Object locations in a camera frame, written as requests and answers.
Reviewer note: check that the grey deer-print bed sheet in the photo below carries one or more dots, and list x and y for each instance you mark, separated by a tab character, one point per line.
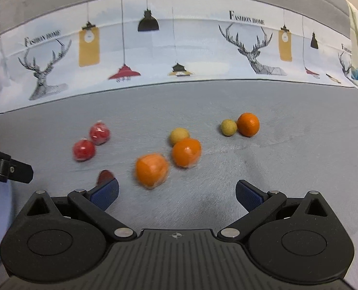
197	102

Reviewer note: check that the yellowish longan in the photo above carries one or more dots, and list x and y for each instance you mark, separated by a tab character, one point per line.
179	135
228	127

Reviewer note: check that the plastic-wrapped orange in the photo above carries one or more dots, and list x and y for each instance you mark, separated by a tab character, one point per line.
186	152
151	170

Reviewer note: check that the bare orange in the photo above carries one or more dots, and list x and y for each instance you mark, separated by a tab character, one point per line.
248	124

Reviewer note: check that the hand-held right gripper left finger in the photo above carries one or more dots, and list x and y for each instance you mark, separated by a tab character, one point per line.
108	191

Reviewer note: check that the dark red date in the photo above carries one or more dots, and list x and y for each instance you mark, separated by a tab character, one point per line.
104	175

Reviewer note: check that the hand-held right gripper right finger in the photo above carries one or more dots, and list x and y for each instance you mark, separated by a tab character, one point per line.
247	197

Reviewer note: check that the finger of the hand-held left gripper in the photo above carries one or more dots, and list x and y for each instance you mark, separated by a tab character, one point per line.
20	172

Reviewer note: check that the red plastic-wrapped ball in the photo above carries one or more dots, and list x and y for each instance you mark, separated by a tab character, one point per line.
84	150
99	133

